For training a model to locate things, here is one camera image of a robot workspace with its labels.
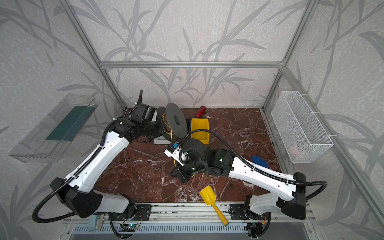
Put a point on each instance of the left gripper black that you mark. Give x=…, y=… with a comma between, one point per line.
x=159, y=129

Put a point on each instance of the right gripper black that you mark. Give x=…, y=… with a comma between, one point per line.
x=181, y=169

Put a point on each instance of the grey cable spool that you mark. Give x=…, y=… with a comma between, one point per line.
x=174, y=120

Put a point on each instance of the yellow plastic scoop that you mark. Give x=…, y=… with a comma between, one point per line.
x=209, y=198

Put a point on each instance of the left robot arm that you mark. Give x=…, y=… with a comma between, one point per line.
x=76, y=190

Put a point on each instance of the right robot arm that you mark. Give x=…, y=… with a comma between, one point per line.
x=287, y=193

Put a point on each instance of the white plastic bin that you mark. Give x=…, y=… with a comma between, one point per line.
x=161, y=141

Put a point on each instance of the yellow plastic bin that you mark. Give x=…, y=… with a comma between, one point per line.
x=200, y=124

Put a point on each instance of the pink item in basket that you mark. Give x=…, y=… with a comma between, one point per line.
x=296, y=151

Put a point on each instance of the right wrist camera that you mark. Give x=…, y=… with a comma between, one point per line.
x=174, y=151

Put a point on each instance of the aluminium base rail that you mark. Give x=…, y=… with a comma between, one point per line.
x=172, y=212

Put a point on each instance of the red handled screwdriver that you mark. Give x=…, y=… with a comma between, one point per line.
x=200, y=112

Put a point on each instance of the blue wooden handled tool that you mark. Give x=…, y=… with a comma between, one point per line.
x=259, y=161

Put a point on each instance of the clear plastic wall tray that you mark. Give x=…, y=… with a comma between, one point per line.
x=47, y=142

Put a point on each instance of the white wire basket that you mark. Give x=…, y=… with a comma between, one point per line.
x=298, y=125

